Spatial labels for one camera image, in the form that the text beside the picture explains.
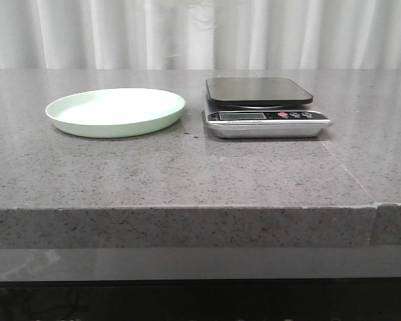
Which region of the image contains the white vermicelli noodle bundle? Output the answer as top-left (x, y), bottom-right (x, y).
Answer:
top-left (163, 0), bottom-right (222, 25)

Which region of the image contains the silver black kitchen scale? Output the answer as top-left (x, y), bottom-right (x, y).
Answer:
top-left (205, 77), bottom-right (332, 138)

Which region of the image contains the light green round plate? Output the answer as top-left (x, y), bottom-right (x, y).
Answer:
top-left (45, 88), bottom-right (186, 138)

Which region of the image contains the white pleated curtain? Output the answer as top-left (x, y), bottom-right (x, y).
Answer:
top-left (0, 1), bottom-right (401, 70)

